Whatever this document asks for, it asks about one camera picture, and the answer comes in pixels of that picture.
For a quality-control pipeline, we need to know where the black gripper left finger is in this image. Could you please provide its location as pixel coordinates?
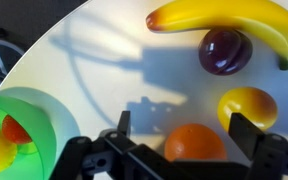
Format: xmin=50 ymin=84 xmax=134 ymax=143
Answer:
xmin=49 ymin=110 xmax=173 ymax=180

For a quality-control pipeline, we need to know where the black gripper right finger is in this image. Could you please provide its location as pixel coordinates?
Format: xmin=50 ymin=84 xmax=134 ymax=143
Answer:
xmin=228 ymin=112 xmax=288 ymax=180

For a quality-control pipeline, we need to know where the orange plastic orange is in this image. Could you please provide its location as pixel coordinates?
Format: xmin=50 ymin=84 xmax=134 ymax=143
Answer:
xmin=163 ymin=123 xmax=228 ymax=163

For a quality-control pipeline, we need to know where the yellow plastic peach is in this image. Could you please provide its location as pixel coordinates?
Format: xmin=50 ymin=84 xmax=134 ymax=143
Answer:
xmin=216 ymin=86 xmax=279 ymax=133

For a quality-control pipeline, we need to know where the yellow plastic banana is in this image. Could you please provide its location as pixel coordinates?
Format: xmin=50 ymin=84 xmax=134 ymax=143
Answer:
xmin=145 ymin=0 xmax=288 ymax=71

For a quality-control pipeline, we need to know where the small red plastic tomato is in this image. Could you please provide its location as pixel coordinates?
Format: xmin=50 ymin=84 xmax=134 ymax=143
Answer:
xmin=1 ymin=114 xmax=34 ymax=145

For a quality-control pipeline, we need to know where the green translucent bowl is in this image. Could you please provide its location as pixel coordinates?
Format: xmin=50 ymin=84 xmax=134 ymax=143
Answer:
xmin=0 ymin=93 xmax=58 ymax=180

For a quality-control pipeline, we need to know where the dark purple plastic plum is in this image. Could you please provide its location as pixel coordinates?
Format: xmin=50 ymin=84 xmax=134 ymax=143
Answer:
xmin=198 ymin=28 xmax=254 ymax=77

